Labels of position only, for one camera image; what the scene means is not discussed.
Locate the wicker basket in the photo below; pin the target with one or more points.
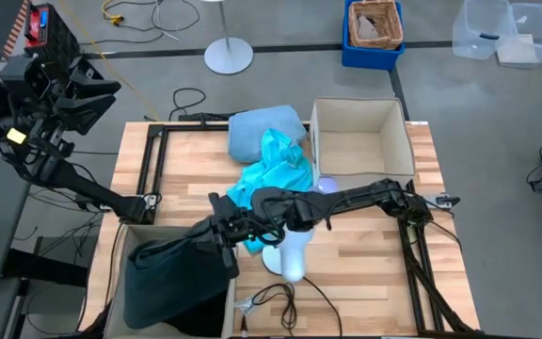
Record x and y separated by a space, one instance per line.
393 33

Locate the purple plastic bottle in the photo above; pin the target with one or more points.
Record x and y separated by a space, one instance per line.
327 184

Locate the teal cloth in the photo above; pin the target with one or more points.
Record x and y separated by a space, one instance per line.
280 165

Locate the black power strip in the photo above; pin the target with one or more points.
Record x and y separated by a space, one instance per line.
205 117

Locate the clear plastic storage bin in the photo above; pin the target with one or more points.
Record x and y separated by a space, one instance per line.
534 33
478 28

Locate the red black battery box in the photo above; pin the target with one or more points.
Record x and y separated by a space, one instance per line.
59 37

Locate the beige fabric box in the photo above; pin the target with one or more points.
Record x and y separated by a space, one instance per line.
346 113
158 234

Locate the light blue sweater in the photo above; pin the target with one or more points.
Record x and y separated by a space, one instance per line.
257 127

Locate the grey paper scrap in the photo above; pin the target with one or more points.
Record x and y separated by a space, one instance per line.
367 28

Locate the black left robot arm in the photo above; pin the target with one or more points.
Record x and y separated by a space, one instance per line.
92 189

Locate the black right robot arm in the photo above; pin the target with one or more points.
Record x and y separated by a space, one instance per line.
355 193

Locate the black desk leg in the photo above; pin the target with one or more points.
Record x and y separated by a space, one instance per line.
45 268

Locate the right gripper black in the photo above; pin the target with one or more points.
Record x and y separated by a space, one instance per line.
233 228

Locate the small clear plastic wrapper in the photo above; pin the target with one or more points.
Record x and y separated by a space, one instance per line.
245 306

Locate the grey floor stand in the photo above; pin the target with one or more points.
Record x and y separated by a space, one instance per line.
228 56

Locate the blue plastic bin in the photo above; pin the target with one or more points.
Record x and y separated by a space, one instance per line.
370 59

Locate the dark green jeans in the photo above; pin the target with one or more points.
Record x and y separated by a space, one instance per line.
172 282

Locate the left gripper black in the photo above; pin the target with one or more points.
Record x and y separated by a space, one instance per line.
47 108

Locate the black aluminium frame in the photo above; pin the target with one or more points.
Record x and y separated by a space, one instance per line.
433 292
148 160

